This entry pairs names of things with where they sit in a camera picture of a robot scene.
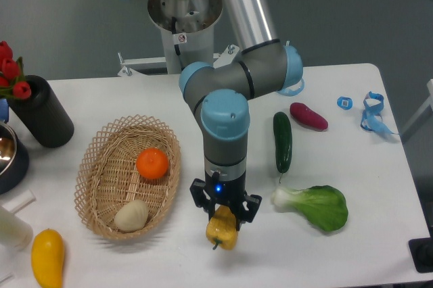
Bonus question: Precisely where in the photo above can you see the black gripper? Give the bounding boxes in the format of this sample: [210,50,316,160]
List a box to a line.
[189,176,262,231]

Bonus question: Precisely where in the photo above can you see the yellow bell pepper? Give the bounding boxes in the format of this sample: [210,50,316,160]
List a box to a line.
[206,206,238,250]

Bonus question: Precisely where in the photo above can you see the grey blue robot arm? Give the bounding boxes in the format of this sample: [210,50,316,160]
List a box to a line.
[147,0,303,226]

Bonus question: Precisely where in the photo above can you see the orange fruit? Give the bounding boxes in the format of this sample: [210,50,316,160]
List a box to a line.
[135,147,169,180]

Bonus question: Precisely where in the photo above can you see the green cucumber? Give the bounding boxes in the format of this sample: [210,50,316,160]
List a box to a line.
[273,112,293,177]

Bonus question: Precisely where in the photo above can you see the green bok choy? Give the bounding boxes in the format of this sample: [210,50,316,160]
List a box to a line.
[271,185,349,233]

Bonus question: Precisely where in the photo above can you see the woven wicker basket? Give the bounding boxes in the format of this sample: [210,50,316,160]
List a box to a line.
[74,115,181,240]

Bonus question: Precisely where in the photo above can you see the red sweet potato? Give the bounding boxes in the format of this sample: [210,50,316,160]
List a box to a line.
[290,102,328,131]

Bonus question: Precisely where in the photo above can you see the blue paper strip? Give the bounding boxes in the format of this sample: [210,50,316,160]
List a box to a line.
[277,78,304,97]

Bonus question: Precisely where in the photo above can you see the yellow mango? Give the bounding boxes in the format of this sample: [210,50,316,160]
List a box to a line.
[30,229,65,288]

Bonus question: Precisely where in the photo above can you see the black device at edge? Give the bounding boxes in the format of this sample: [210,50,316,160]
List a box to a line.
[409,237,432,273]

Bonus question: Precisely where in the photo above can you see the black ribbed vase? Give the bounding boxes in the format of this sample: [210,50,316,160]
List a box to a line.
[7,75,74,148]

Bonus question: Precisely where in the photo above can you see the white plastic bottle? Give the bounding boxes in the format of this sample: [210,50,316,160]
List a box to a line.
[1,207,33,250]

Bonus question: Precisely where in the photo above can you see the dark metal bowl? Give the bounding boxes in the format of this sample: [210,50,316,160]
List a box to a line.
[1,122,29,194]

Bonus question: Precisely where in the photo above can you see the red tulip bouquet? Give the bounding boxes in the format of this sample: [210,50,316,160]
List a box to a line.
[1,41,32,100]

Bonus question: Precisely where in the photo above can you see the blue ribbon lanyard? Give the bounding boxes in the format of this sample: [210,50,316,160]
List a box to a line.
[359,91,401,139]

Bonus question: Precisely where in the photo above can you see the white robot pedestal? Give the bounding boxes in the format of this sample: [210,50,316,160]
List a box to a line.
[117,0,292,78]

